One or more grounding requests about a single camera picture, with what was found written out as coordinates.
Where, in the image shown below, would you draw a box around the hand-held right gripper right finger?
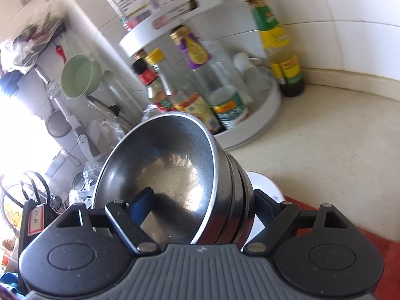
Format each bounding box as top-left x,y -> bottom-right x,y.
243,188 -> 354,254

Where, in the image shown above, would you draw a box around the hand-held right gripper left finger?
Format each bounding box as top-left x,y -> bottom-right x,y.
47,187 -> 161,254

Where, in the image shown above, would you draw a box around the steel bowl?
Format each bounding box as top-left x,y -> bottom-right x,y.
233,170 -> 256,244
219,154 -> 248,244
91,111 -> 218,246
190,145 -> 235,245

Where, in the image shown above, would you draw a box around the white floral plate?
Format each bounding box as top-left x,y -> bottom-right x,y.
244,171 -> 286,244

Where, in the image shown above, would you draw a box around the clear plastic bag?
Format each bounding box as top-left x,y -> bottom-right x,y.
82,154 -> 107,204

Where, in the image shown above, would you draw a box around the white two-tier turntable rack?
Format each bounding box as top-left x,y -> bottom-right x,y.
119,0 -> 282,151

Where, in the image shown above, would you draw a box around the green label jar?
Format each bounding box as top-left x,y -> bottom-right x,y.
209,85 -> 250,131

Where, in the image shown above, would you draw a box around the black utensil holder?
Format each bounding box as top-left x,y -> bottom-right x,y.
18,199 -> 58,258

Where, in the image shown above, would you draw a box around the yellow red label bottle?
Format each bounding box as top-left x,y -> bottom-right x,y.
144,48 -> 225,134

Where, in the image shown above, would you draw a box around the red cloth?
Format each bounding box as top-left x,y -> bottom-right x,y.
283,195 -> 400,300

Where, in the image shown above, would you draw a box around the metal mesh strainer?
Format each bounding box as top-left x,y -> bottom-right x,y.
45,109 -> 68,139

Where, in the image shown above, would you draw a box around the dark sauce bottle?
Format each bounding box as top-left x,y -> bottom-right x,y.
130,51 -> 158,86

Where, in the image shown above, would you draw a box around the white cup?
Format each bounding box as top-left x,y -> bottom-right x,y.
233,51 -> 263,73

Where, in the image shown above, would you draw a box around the clear bottle with purple label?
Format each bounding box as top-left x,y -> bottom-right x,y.
169,25 -> 247,107

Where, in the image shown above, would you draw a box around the green yellow label bottle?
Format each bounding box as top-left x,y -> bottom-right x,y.
243,0 -> 305,98

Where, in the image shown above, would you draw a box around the white handled utensil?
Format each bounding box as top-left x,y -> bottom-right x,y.
67,112 -> 101,157

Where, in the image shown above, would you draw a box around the black handled scissors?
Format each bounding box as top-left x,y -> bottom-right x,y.
0,170 -> 51,208

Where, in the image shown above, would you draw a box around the red utensil handle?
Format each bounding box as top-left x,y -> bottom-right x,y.
55,44 -> 67,64

